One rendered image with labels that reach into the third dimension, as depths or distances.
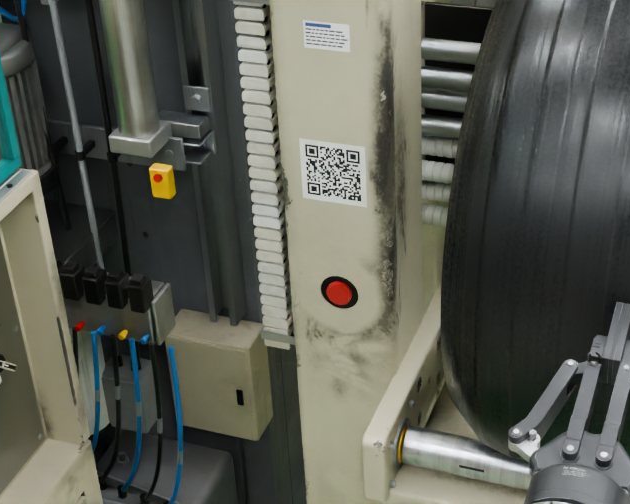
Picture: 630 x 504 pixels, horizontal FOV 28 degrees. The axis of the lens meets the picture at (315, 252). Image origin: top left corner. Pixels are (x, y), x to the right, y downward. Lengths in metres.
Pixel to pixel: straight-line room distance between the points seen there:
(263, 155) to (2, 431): 0.42
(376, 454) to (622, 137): 0.50
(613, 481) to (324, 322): 0.61
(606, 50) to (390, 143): 0.29
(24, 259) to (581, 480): 0.69
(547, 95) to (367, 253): 0.36
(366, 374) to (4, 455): 0.43
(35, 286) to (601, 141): 0.64
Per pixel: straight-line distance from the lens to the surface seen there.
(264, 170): 1.41
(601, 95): 1.13
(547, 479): 0.95
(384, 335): 1.47
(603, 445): 0.99
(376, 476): 1.45
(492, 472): 1.45
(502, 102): 1.14
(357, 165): 1.35
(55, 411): 1.52
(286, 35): 1.31
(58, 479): 1.50
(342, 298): 1.45
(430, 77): 1.73
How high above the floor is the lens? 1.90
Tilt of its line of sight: 33 degrees down
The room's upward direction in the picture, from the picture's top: 3 degrees counter-clockwise
